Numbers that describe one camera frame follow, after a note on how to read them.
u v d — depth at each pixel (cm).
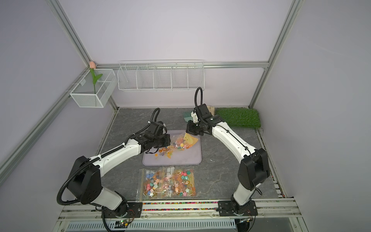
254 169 44
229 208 74
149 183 81
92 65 89
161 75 99
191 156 94
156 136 68
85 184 43
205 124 59
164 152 94
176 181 80
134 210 73
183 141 89
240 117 109
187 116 116
